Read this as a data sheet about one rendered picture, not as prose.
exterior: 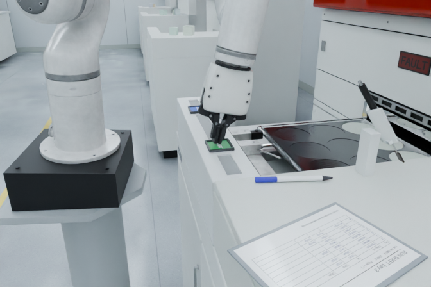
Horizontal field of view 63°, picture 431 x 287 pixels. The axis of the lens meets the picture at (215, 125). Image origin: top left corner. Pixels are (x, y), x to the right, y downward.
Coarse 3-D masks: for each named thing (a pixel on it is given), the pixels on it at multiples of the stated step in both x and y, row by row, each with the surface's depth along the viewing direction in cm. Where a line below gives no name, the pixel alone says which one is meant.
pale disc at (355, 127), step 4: (344, 124) 109; (348, 124) 109; (352, 124) 109; (356, 124) 109; (360, 124) 109; (364, 124) 109; (368, 124) 109; (344, 128) 106; (348, 128) 106; (352, 128) 106; (356, 128) 106; (360, 128) 106; (372, 128) 106; (352, 132) 103; (356, 132) 103; (360, 132) 103
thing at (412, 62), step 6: (402, 54) 101; (408, 54) 98; (402, 60) 101; (408, 60) 99; (414, 60) 96; (420, 60) 94; (426, 60) 93; (402, 66) 101; (408, 66) 99; (414, 66) 97; (420, 66) 95; (426, 66) 93; (426, 72) 93
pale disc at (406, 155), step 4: (392, 152) 90; (400, 152) 90; (404, 152) 90; (408, 152) 90; (412, 152) 90; (392, 156) 88; (396, 156) 88; (404, 156) 88; (408, 156) 88; (412, 156) 88; (416, 156) 88; (420, 156) 88; (424, 156) 88; (392, 160) 86; (396, 160) 86
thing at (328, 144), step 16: (272, 128) 106; (288, 128) 106; (304, 128) 106; (320, 128) 106; (336, 128) 106; (288, 144) 95; (304, 144) 95; (320, 144) 95; (336, 144) 95; (352, 144) 95; (304, 160) 86; (320, 160) 86; (336, 160) 86; (352, 160) 86; (384, 160) 86
